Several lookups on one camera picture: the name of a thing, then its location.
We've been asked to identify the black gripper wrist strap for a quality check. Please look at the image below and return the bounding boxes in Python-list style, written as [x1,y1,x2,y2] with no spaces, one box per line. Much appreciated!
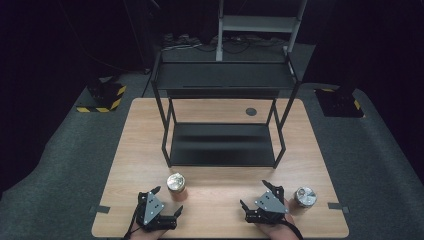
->
[283,218,305,240]
[122,203,142,240]

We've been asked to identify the person's right hand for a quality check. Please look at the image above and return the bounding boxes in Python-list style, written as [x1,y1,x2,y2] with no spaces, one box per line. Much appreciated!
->
[254,199,301,240]

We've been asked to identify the black yellow striped stand base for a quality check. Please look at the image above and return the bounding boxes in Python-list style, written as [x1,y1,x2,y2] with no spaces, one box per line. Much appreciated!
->
[314,86,366,119]
[75,77,128,114]

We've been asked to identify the glass jar with orange contents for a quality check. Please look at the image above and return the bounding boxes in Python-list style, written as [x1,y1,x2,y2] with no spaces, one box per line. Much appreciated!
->
[166,172,189,203]

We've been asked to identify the bundle of black floor cables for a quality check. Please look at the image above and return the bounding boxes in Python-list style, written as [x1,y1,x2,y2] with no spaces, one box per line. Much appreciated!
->
[161,32,288,55]

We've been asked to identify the glass jar with silver lid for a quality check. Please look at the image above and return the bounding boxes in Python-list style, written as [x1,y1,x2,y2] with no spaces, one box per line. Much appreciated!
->
[288,186,319,215]

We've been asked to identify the grey metal stand frame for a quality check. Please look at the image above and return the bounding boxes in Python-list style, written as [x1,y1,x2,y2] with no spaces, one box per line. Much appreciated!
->
[215,0,308,63]

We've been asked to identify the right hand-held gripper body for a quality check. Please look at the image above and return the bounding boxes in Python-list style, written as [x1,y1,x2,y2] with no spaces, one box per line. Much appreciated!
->
[244,190,290,224]

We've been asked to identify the black right gripper wrist strap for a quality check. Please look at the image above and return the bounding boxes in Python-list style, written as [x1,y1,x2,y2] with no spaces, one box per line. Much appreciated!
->
[283,218,305,240]

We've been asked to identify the person's left hand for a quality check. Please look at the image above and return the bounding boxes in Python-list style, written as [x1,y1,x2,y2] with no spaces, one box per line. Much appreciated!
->
[128,223,168,240]

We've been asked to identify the black metal two-tier shelf rack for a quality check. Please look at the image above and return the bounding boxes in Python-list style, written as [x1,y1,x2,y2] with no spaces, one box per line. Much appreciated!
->
[150,49,303,170]

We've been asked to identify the grey tape strip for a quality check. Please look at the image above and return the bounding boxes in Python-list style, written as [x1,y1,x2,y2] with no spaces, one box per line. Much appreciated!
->
[327,201,350,214]
[89,204,112,215]

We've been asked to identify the black left gripper wrist strap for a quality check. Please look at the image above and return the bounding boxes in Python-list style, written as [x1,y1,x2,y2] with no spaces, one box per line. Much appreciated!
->
[122,203,142,240]

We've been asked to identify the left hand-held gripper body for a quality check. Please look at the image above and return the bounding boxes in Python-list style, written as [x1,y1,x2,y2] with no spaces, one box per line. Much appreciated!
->
[135,191,178,233]

